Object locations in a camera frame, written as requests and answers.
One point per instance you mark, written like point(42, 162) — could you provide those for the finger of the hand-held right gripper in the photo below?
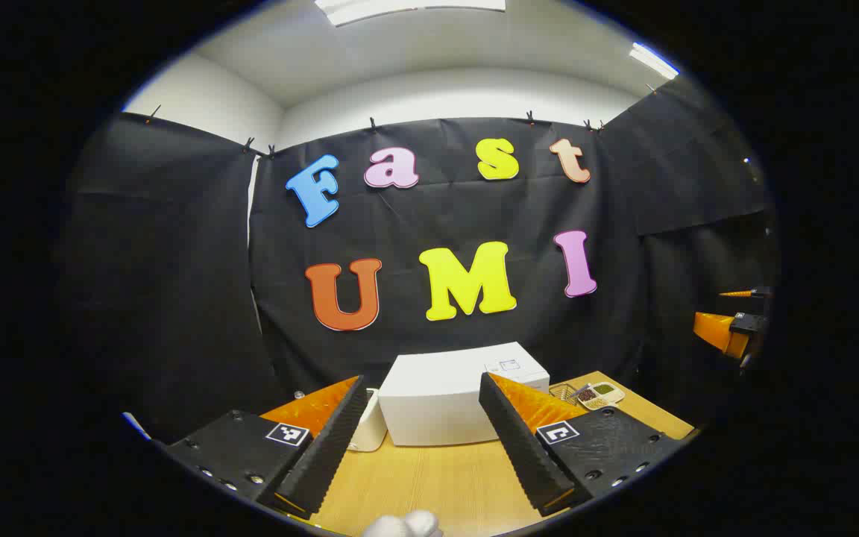
point(716, 330)
point(754, 292)

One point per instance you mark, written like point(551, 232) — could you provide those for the ceiling light panel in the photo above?
point(400, 7)
point(653, 61)

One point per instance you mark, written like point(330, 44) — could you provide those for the white microwave oven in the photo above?
point(437, 395)

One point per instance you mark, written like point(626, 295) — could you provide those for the black backdrop cloth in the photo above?
point(176, 261)

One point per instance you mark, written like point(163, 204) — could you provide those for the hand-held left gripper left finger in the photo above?
point(329, 444)

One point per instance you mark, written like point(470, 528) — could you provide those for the white toaster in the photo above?
point(371, 431)

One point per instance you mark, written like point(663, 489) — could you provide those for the white divided bean tray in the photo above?
point(599, 396)

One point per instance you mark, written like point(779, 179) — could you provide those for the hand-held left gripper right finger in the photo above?
point(519, 444)

